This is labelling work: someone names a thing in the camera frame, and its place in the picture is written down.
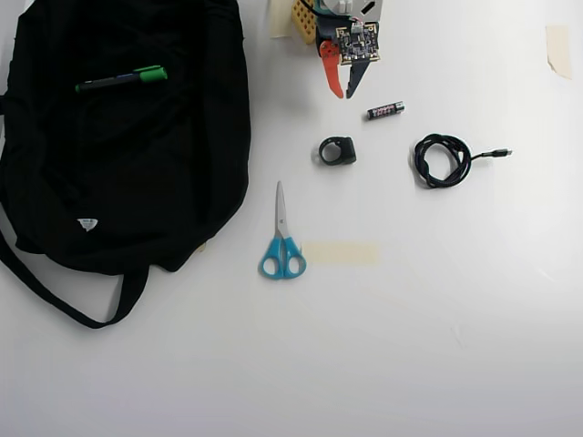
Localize bare camera circuit board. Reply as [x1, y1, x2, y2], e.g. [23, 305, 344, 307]
[335, 21, 382, 65]

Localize green capped black marker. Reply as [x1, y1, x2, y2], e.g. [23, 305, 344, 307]
[75, 65, 169, 95]

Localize torn masking tape piece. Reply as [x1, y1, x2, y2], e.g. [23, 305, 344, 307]
[545, 25, 573, 81]

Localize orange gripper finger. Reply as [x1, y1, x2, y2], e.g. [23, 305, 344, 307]
[317, 39, 345, 99]

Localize black fabric bag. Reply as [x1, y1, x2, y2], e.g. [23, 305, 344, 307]
[0, 0, 253, 330]

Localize long masking tape strip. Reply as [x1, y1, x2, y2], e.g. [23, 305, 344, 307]
[301, 240, 383, 268]

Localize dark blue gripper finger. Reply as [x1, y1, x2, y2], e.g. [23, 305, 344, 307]
[344, 61, 373, 100]

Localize black AAA battery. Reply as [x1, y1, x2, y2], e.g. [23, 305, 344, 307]
[364, 101, 406, 122]

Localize yellow perforated block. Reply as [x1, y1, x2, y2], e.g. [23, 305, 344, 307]
[291, 0, 319, 46]

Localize narrow masking tape strip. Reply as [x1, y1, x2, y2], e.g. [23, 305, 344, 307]
[269, 0, 292, 39]

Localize blue-grey gripper body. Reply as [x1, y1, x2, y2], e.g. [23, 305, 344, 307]
[316, 17, 338, 44]

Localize black camera cable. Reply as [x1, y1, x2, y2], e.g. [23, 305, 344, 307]
[298, 0, 322, 22]

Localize coiled black USB cable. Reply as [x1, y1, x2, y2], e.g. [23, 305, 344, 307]
[412, 132, 514, 190]

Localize blue handled scissors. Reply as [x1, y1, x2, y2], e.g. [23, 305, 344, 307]
[259, 180, 307, 280]

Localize black plastic ring clip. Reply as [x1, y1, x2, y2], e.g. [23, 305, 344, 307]
[317, 136, 358, 167]

